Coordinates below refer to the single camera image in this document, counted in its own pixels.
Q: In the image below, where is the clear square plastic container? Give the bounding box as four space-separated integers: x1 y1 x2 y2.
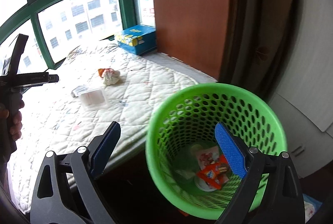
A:
78 88 108 110

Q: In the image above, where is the white paper ball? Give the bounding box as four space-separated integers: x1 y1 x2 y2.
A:
102 68 120 86

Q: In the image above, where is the white floral cloth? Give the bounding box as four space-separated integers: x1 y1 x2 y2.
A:
303 194 322 222

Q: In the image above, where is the white quilted mattress pad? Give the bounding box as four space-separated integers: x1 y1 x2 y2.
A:
7 42 196 213

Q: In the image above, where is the orange peel piece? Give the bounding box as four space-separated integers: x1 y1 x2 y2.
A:
98 68 105 77

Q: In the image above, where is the orange snack wrapper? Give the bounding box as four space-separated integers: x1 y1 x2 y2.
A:
196 155 230 190

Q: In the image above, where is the green plastic waste basket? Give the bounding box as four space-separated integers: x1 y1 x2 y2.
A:
146 83 287 220

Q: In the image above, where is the person's left hand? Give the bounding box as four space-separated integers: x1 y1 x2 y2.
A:
1 100 25 141

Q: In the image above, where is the blue tissue box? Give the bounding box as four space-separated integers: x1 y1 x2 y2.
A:
115 25 157 55

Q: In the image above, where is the pink snack wrapper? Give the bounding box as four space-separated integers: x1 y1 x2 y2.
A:
196 146 220 170

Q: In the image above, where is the brown wooden panel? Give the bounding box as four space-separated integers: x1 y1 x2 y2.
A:
154 0 230 79

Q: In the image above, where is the white wardrobe cabinet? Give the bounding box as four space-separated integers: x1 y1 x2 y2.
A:
269 0 332 177

